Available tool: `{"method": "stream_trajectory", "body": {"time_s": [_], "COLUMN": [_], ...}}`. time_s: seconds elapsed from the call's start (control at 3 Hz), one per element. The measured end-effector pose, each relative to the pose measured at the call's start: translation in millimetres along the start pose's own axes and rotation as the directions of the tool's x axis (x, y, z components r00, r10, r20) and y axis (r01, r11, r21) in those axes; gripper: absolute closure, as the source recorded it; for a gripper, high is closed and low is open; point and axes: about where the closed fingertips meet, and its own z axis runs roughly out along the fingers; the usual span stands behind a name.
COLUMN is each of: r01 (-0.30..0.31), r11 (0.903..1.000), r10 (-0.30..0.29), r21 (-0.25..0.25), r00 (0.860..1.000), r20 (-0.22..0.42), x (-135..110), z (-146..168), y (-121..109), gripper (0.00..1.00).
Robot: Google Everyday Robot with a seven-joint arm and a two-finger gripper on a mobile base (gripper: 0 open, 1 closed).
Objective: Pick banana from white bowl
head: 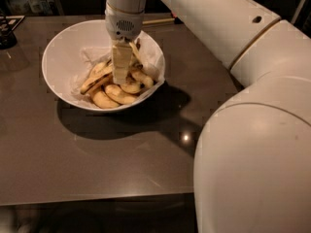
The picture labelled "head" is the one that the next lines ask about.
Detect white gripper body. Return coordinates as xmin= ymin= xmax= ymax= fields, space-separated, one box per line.
xmin=105 ymin=4 xmax=144 ymax=41

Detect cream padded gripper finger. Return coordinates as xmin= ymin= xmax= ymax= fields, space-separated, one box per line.
xmin=112 ymin=39 xmax=133 ymax=84

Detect long top yellow banana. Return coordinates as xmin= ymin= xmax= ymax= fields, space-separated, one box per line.
xmin=80 ymin=62 xmax=112 ymax=94

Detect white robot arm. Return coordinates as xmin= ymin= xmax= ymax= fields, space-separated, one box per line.
xmin=106 ymin=0 xmax=311 ymax=233

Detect upright rear yellow banana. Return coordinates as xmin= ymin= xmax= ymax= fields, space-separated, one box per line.
xmin=129 ymin=42 xmax=142 ymax=65

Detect small centre yellow banana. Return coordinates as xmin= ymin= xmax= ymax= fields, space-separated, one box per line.
xmin=121 ymin=77 xmax=143 ymax=94

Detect right yellow banana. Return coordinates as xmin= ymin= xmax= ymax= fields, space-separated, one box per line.
xmin=130 ymin=67 xmax=154 ymax=88

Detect front middle yellow banana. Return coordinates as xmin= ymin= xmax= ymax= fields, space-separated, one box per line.
xmin=104 ymin=84 xmax=137 ymax=105

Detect white ceramic bowl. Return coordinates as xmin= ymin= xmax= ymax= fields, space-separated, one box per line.
xmin=41 ymin=18 xmax=166 ymax=113

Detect front left yellow banana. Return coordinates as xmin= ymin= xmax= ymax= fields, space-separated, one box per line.
xmin=89 ymin=87 xmax=120 ymax=109

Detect bottles on background shelf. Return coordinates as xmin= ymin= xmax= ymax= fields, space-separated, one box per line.
xmin=0 ymin=0 xmax=58 ymax=16

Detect black object at left edge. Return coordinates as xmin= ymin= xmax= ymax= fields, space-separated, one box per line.
xmin=0 ymin=11 xmax=17 ymax=50

